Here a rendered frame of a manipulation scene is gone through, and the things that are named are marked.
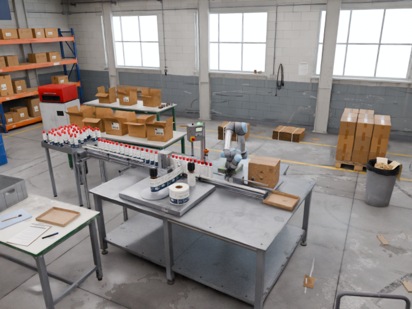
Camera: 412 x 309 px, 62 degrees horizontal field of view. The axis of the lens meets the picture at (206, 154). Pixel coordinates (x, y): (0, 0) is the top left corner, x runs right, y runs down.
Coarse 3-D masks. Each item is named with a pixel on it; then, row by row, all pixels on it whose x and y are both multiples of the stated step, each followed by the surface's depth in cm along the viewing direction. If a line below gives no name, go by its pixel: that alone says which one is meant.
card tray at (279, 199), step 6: (276, 192) 369; (282, 192) 365; (270, 198) 360; (276, 198) 360; (282, 198) 360; (288, 198) 360; (294, 198) 359; (270, 204) 347; (276, 204) 344; (282, 204) 340; (288, 204) 347; (294, 204) 342
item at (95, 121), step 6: (96, 108) 633; (102, 108) 629; (108, 108) 626; (96, 114) 634; (102, 114) 630; (84, 120) 603; (90, 120) 600; (96, 120) 598; (102, 120) 602; (90, 126) 615; (96, 126) 610; (102, 126) 606
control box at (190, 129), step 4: (188, 124) 393; (196, 124) 392; (200, 124) 392; (188, 128) 390; (192, 128) 388; (188, 132) 392; (192, 132) 390; (196, 132) 392; (188, 136) 394; (192, 136) 391; (196, 136) 393; (200, 136) 396; (188, 140) 396; (192, 140) 393; (196, 140) 395; (200, 140) 398
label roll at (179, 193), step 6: (174, 186) 345; (180, 186) 348; (186, 186) 345; (174, 192) 336; (180, 192) 336; (186, 192) 339; (174, 198) 339; (180, 198) 338; (186, 198) 342; (180, 204) 340
